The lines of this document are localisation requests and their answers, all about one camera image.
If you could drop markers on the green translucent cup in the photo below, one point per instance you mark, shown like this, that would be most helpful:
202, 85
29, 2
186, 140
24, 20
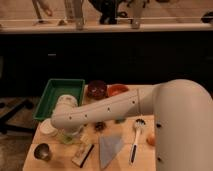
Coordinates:
67, 138

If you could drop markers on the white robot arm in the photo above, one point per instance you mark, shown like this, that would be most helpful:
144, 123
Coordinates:
183, 118

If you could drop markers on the orange bowl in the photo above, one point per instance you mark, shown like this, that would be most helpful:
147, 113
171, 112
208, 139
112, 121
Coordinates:
116, 89

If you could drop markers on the dark red bowl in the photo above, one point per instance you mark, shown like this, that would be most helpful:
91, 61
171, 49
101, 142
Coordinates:
97, 89

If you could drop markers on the green sponge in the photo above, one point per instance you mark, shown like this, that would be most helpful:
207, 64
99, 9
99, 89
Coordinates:
121, 120

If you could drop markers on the brown pine cone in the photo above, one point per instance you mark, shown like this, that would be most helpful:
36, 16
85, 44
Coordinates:
99, 126

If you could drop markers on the green plastic tray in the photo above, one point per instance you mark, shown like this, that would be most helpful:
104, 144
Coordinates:
53, 90

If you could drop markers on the blue folded cloth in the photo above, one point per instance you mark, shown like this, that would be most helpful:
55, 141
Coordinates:
109, 147

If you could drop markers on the red orange apple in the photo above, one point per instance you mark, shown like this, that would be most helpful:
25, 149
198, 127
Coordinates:
151, 139

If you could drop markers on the wooden block eraser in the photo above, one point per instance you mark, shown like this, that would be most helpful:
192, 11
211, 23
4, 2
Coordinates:
82, 153

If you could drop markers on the black office chair base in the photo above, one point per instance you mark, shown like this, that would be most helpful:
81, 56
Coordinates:
5, 127

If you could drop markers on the metal cup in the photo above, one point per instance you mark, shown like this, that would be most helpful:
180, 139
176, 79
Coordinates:
43, 152

